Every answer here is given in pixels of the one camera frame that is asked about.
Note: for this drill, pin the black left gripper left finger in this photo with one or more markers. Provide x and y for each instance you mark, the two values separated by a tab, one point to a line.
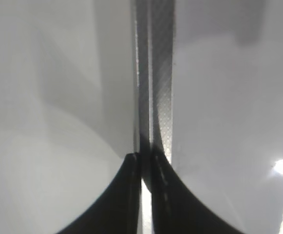
116	211

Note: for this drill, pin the white board with grey frame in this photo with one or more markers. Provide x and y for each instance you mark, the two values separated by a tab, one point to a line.
210	92

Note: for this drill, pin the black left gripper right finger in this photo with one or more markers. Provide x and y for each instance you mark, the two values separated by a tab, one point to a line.
175	210

